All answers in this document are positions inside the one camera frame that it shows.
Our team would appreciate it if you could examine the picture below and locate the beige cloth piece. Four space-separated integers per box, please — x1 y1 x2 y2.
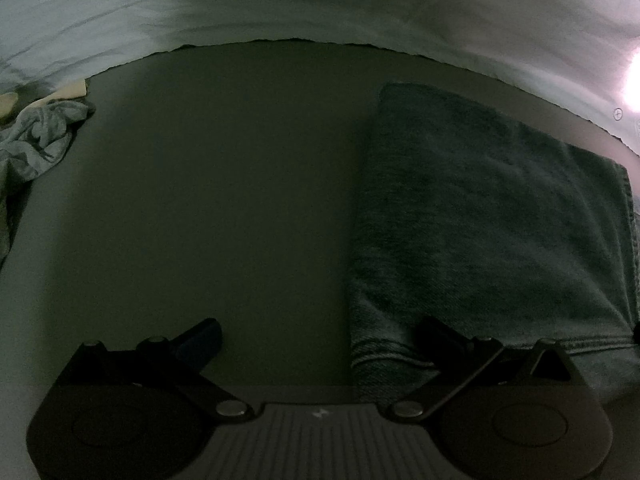
52 79 89 101

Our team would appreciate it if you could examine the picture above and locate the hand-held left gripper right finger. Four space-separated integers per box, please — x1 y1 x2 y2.
390 316 586 421

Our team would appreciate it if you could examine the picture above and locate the pale green printed sheet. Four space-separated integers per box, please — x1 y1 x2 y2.
0 0 640 158

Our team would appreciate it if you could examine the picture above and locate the dark green towel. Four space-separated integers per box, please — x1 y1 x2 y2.
347 82 640 406

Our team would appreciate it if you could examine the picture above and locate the pale yellow cloth piece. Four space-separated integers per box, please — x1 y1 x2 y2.
0 91 20 122

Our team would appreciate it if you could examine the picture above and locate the crumpled grey cloth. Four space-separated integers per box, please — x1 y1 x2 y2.
0 99 97 268

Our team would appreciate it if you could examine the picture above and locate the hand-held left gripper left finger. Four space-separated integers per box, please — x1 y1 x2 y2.
57 316 256 420

